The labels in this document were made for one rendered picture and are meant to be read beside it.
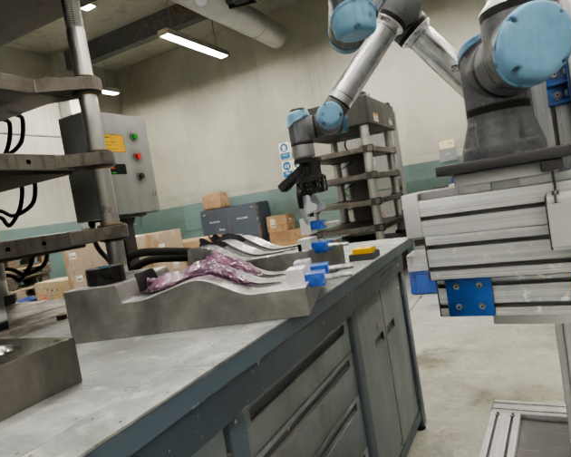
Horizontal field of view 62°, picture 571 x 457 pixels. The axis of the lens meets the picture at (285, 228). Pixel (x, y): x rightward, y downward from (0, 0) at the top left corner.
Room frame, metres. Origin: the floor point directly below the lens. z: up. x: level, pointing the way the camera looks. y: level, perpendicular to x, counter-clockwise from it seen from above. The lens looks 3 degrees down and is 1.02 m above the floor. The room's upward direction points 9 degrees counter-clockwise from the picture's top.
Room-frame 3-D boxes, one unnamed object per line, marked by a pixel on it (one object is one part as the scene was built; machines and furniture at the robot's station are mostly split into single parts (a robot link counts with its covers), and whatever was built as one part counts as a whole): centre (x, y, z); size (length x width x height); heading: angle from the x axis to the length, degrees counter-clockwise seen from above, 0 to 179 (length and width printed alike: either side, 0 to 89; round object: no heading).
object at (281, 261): (1.42, 0.12, 0.87); 0.50 x 0.26 x 0.14; 63
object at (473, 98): (0.93, -0.45, 1.20); 0.13 x 0.12 x 0.14; 175
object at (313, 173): (1.57, -0.11, 1.09); 0.09 x 0.08 x 0.12; 63
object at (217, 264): (1.07, 0.20, 0.90); 0.26 x 0.18 x 0.08; 80
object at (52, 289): (5.98, 2.85, 0.34); 0.63 x 0.45 x 0.40; 63
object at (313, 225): (1.56, -0.12, 0.93); 0.13 x 0.05 x 0.05; 63
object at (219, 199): (8.80, 1.19, 1.26); 0.42 x 0.33 x 0.29; 63
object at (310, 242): (1.25, -0.10, 0.89); 0.13 x 0.05 x 0.05; 63
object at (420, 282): (4.37, -1.39, 0.11); 0.61 x 0.41 x 0.22; 63
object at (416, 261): (4.37, -1.39, 0.28); 0.61 x 0.41 x 0.15; 63
